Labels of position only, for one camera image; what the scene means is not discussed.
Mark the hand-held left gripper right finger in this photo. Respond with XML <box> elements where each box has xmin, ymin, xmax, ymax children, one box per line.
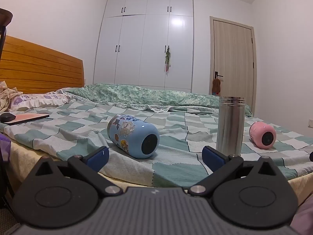
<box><xmin>187</xmin><ymin>146</ymin><xmax>285</xmax><ymax>197</ymax></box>

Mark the light wooden door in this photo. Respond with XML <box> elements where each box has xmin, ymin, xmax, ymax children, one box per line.
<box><xmin>209</xmin><ymin>16</ymin><xmax>257</xmax><ymax>118</ymax></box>

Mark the green checkered bed sheet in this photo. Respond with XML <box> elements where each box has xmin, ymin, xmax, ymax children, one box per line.
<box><xmin>0</xmin><ymin>97</ymin><xmax>313</xmax><ymax>188</ymax></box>

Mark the purple floral pillow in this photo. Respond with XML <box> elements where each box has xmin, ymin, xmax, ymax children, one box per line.
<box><xmin>9</xmin><ymin>91</ymin><xmax>74</xmax><ymax>112</ymax></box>

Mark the pink laptop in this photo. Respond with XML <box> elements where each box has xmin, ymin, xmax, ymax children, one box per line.
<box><xmin>5</xmin><ymin>113</ymin><xmax>50</xmax><ymax>126</ymax></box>

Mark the wooden headboard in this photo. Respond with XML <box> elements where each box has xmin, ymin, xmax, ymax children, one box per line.
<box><xmin>0</xmin><ymin>35</ymin><xmax>85</xmax><ymax>94</ymax></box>

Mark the white built-in wardrobe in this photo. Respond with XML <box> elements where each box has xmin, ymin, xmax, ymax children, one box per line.
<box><xmin>93</xmin><ymin>0</ymin><xmax>195</xmax><ymax>93</ymax></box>

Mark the black computer mouse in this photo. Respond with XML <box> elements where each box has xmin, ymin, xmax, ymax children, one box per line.
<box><xmin>0</xmin><ymin>113</ymin><xmax>16</xmax><ymax>123</ymax></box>

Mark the silver steel cup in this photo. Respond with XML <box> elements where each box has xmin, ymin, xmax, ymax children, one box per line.
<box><xmin>216</xmin><ymin>96</ymin><xmax>245</xmax><ymax>157</ymax></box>

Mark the purple bag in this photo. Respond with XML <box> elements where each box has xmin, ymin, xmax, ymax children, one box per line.
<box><xmin>0</xmin><ymin>133</ymin><xmax>12</xmax><ymax>162</ymax></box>

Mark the green floral quilt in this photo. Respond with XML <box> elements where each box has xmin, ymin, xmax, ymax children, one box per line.
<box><xmin>66</xmin><ymin>84</ymin><xmax>253</xmax><ymax>117</ymax></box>

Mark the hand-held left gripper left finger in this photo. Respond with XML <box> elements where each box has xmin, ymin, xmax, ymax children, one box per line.
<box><xmin>32</xmin><ymin>146</ymin><xmax>123</xmax><ymax>197</ymax></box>

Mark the pink cup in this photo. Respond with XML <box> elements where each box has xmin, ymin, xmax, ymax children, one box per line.
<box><xmin>249</xmin><ymin>121</ymin><xmax>277</xmax><ymax>149</ymax></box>

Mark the blue cartoon print cup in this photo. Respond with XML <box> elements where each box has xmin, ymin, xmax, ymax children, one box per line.
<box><xmin>107</xmin><ymin>114</ymin><xmax>160</xmax><ymax>159</ymax></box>

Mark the cream floral cloth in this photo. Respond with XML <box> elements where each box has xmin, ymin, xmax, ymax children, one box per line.
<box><xmin>0</xmin><ymin>80</ymin><xmax>24</xmax><ymax>115</ymax></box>

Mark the green hanging ornament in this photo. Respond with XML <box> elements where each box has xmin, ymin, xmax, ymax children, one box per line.
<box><xmin>164</xmin><ymin>45</ymin><xmax>172</xmax><ymax>73</ymax></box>

